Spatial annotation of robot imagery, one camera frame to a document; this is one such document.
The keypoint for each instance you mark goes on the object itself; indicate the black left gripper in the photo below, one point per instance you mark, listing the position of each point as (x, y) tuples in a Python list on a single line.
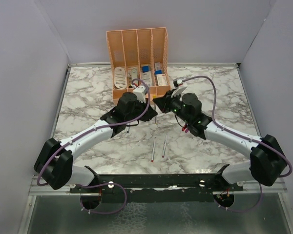
[(150, 113)]

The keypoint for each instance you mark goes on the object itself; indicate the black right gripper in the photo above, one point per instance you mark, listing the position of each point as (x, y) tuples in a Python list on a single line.
[(163, 103)]

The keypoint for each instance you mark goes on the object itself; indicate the red white pen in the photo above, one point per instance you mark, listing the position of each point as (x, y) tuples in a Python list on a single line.
[(153, 150)]

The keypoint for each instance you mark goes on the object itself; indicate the magenta white pen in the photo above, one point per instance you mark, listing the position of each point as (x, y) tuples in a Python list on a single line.
[(164, 147)]

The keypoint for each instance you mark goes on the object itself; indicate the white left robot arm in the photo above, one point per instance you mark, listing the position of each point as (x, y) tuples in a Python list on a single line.
[(55, 163)]

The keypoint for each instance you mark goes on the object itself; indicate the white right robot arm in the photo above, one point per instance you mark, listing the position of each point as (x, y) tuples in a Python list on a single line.
[(265, 163)]

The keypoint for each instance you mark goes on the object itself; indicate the white box blue lid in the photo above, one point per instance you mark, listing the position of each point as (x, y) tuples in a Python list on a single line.
[(146, 76)]

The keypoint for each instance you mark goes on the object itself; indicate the grey metal flat tool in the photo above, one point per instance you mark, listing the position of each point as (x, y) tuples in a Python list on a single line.
[(133, 75)]

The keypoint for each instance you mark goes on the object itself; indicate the white oval packaged item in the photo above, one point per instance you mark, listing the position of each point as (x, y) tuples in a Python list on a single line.
[(120, 81)]

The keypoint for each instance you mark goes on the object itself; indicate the peach plastic desk organizer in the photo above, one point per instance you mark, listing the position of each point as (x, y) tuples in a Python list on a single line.
[(132, 48)]

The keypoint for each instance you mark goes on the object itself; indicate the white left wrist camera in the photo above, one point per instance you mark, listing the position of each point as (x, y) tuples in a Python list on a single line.
[(140, 92)]

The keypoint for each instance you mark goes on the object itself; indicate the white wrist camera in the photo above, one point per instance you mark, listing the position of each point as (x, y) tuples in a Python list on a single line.
[(140, 92), (179, 86)]

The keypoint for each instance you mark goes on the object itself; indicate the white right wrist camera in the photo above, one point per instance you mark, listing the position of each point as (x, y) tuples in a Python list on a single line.
[(179, 86)]

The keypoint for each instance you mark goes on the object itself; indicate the black metal base frame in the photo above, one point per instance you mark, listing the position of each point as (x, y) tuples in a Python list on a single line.
[(153, 188)]

